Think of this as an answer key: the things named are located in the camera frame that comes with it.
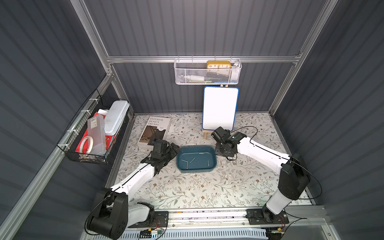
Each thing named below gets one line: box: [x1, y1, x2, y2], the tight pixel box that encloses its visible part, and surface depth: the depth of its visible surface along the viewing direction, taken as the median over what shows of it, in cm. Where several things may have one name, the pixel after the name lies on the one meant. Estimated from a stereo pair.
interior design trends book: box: [137, 116, 171, 147], surface depth 111 cm
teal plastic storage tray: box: [176, 145, 217, 173], surface depth 96 cm
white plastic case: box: [104, 100, 130, 136], surface depth 75 cm
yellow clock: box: [206, 60, 232, 69], surface depth 90 cm
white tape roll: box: [79, 135, 94, 154], surface depth 65 cm
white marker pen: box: [184, 75, 205, 81], surface depth 93 cm
